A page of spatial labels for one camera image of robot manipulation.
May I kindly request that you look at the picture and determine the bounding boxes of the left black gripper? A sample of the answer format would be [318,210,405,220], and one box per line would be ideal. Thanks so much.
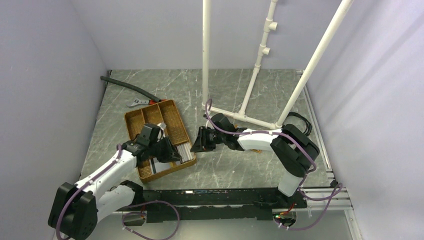
[149,134,182,163]

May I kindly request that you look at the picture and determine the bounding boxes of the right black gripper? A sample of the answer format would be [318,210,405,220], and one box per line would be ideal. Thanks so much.
[189,126,226,153]

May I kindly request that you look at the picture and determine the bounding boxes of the orange leather card holder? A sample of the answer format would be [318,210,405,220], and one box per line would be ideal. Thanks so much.
[250,149,262,154]

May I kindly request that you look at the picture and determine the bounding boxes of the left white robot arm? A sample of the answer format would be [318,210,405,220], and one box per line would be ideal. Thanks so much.
[48,122,182,240]

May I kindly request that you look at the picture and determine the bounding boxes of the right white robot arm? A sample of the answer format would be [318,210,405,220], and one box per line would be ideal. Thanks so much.
[190,113,320,208]

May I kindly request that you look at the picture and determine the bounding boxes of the stack of credit cards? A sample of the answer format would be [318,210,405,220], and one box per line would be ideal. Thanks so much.
[176,142,195,164]

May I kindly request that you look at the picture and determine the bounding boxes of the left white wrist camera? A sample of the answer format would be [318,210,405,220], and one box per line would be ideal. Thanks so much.
[157,122,167,135]

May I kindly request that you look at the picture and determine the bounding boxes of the black foam hose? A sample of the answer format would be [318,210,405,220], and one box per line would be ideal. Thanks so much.
[100,75,162,103]

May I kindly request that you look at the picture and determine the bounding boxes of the red handled adjustable wrench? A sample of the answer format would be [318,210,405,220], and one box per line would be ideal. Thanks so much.
[126,98,167,108]

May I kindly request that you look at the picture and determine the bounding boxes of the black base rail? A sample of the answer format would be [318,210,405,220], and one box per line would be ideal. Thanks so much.
[121,187,307,223]

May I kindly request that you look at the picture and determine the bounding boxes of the coiled black cable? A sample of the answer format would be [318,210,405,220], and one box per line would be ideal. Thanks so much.
[286,111,313,137]

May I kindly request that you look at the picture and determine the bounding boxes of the white PVC pipe frame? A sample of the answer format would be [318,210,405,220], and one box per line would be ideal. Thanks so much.
[201,0,354,129]

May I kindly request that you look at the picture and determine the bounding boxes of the aluminium frame rail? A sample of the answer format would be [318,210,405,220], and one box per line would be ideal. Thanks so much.
[303,168,354,211]

